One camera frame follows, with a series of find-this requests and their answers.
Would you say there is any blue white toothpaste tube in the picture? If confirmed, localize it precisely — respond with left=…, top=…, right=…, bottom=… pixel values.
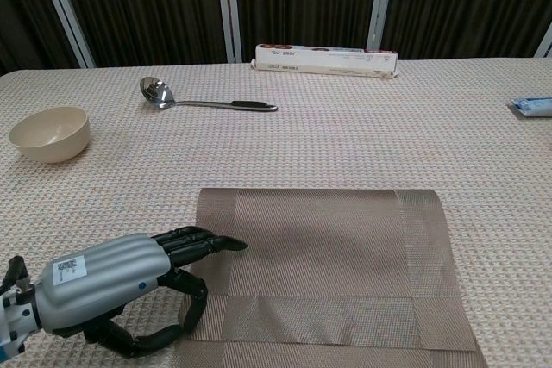
left=510, top=97, right=552, bottom=119

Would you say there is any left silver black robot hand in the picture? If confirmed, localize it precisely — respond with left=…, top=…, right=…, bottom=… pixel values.
left=33, top=225, right=249, bottom=360

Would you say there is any beige round bowl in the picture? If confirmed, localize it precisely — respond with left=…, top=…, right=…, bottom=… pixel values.
left=7, top=105, right=91, bottom=165

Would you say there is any beige woven tablecloth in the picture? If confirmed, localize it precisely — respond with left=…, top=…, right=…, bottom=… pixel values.
left=0, top=56, right=552, bottom=368

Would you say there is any steel ladle with black handle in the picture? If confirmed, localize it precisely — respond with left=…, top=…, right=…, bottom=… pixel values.
left=139, top=76, right=279, bottom=113

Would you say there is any dark pleated curtain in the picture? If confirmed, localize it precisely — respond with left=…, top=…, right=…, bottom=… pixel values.
left=0, top=0, right=552, bottom=76

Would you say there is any brown woven placemat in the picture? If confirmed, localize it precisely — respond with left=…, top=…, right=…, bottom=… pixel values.
left=170, top=188, right=488, bottom=368

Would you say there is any long cookie box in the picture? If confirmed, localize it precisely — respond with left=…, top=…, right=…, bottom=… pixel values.
left=251, top=43, right=399, bottom=79

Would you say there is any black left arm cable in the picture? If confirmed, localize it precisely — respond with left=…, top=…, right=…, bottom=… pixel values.
left=0, top=255, right=30, bottom=296

